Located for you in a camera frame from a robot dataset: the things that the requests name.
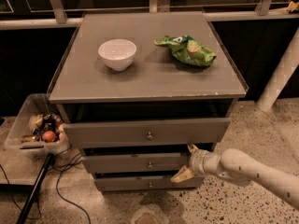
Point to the white diagonal pipe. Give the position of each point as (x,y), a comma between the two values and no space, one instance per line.
(277,82)

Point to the metal window railing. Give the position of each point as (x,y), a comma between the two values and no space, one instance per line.
(35,14)

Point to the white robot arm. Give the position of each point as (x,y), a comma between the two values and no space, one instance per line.
(237,167)

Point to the snack wrappers in bin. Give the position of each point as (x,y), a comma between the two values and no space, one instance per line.
(41,123)

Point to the red apple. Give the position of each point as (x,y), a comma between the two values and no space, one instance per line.
(49,136)

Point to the green chip bag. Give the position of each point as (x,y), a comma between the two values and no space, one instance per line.
(187,50)

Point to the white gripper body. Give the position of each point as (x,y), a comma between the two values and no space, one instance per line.
(196,162)

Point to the grey top drawer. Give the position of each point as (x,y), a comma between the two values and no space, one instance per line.
(146,132)

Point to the grey drawer cabinet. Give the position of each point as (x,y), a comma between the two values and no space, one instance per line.
(156,86)

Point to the grey drawer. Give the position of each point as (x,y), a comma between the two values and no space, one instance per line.
(145,182)
(148,162)
(146,132)

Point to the grey bottom drawer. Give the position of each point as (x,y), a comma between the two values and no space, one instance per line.
(145,182)

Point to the white ceramic bowl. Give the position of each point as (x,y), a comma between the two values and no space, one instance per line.
(117,54)

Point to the clear plastic bin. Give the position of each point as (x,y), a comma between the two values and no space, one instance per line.
(33,105)

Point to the black pole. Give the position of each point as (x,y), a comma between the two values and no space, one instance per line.
(35,189)

